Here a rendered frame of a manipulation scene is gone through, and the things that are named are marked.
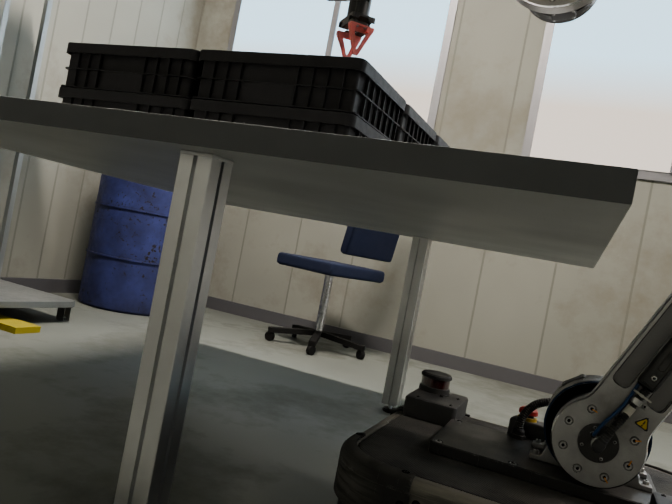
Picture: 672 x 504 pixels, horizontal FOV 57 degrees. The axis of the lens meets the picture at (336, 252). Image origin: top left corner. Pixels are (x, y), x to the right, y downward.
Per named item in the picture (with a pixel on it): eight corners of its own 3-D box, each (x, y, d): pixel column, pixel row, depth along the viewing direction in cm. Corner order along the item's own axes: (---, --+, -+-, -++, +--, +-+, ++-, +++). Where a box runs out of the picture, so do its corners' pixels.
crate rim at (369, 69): (406, 113, 147) (408, 103, 147) (362, 69, 119) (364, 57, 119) (263, 100, 162) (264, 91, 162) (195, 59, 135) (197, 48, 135)
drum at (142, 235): (125, 296, 400) (150, 165, 400) (199, 315, 378) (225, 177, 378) (53, 296, 345) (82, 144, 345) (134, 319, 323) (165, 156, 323)
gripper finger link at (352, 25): (345, 49, 155) (352, 12, 155) (335, 55, 162) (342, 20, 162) (370, 56, 158) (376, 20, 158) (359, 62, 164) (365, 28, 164)
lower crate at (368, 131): (390, 197, 147) (399, 148, 147) (342, 174, 119) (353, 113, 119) (248, 176, 162) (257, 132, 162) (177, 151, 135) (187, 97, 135)
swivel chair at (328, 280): (383, 356, 357) (416, 186, 356) (347, 366, 305) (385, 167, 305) (295, 334, 380) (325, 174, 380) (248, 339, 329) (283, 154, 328)
